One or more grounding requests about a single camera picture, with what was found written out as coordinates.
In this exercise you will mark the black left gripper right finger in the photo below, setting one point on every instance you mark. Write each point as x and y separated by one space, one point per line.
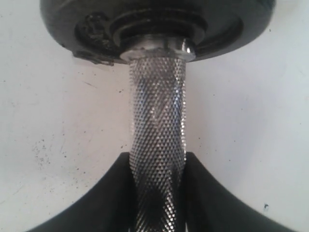
210 207

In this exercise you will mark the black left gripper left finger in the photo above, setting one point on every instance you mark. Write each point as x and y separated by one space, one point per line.
105 207

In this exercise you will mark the chrome threaded dumbbell bar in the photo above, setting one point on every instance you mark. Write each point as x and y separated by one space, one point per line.
157 70

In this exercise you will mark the black plate with chrome nut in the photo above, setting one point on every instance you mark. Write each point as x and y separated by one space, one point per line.
101 30

